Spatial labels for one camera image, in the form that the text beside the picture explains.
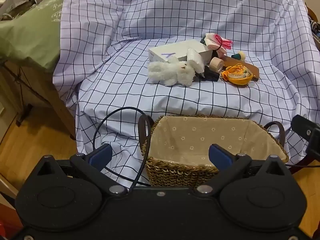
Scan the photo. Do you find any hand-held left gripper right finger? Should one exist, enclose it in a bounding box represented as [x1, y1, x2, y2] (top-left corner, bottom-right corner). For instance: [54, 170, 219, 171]
[196, 144, 285, 197]

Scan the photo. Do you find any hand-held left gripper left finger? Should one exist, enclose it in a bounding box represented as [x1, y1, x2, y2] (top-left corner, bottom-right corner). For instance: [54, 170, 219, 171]
[36, 144, 128, 197]

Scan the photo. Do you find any woven basket with floral lining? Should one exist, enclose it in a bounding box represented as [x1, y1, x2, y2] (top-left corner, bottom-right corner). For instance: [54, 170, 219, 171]
[138, 114, 290, 188]

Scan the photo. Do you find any orange fabric pouch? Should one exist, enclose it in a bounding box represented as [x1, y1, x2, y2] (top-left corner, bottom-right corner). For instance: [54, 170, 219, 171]
[220, 63, 253, 85]

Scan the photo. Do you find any beige tape roll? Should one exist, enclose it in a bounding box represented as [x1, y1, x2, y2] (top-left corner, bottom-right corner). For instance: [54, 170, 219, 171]
[209, 57, 224, 74]

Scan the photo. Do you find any white plush toy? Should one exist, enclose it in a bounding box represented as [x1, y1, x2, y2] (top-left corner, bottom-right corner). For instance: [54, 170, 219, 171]
[148, 56, 197, 87]

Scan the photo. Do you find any pink striped cloth bundle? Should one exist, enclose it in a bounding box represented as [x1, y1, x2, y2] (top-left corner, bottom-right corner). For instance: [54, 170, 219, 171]
[205, 33, 233, 57]

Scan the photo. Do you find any wooden table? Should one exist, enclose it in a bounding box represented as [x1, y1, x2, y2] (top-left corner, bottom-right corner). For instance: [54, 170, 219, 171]
[0, 57, 77, 140]

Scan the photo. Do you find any brown leather case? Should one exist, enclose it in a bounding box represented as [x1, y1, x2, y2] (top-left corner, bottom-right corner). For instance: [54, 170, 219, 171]
[220, 55, 260, 82]

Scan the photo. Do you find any white plastic packet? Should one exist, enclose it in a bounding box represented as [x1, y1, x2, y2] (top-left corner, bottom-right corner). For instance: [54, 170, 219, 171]
[186, 48, 207, 77]

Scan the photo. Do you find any striped dark cloth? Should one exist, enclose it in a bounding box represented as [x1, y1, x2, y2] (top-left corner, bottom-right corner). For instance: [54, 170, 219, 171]
[309, 16, 320, 33]

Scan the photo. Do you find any white cardboard box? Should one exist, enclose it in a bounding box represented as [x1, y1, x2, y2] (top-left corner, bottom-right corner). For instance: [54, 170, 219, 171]
[148, 39, 213, 67]

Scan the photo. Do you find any wooden chair back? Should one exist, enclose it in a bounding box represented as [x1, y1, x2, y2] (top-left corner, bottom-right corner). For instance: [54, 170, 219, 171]
[306, 4, 319, 19]

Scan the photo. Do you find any checked white bed sheet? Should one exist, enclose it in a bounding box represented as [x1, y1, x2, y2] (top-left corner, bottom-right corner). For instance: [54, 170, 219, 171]
[52, 0, 320, 188]

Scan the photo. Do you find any grey cardboard box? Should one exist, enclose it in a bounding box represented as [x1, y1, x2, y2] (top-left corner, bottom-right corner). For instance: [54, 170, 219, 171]
[0, 0, 44, 20]

